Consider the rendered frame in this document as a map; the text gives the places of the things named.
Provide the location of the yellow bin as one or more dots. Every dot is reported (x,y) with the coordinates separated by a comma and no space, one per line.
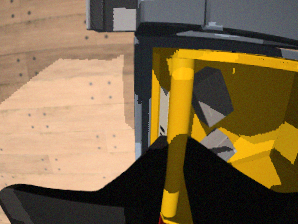
(263,126)

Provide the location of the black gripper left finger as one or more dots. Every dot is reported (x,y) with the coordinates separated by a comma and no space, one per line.
(134,197)

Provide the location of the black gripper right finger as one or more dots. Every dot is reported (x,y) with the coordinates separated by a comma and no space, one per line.
(218,193)

